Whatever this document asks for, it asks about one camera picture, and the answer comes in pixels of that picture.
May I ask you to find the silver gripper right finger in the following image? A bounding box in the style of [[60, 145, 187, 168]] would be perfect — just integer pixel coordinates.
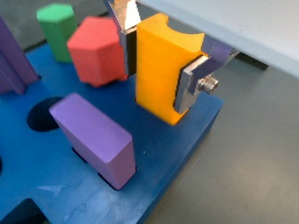
[[174, 36, 236, 114]]

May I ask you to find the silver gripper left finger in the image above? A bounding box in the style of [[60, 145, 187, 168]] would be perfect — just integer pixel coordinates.
[[104, 0, 142, 75]]

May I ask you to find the yellow arch block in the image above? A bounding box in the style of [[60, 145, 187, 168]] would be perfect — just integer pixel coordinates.
[[135, 13, 206, 125]]

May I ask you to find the blue shape sorter board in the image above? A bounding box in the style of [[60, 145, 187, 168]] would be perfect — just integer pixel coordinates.
[[0, 45, 223, 224]]

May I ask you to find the red pentagon block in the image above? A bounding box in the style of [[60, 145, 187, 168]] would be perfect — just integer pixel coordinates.
[[67, 17, 127, 88]]

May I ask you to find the green hexagon block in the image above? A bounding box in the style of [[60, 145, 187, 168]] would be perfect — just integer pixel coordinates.
[[36, 3, 78, 62]]

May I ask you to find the purple rectangular block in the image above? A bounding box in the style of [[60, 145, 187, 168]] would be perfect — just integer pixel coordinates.
[[50, 93, 136, 190]]

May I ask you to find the purple star block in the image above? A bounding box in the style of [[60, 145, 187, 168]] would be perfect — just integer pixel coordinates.
[[0, 17, 40, 95]]

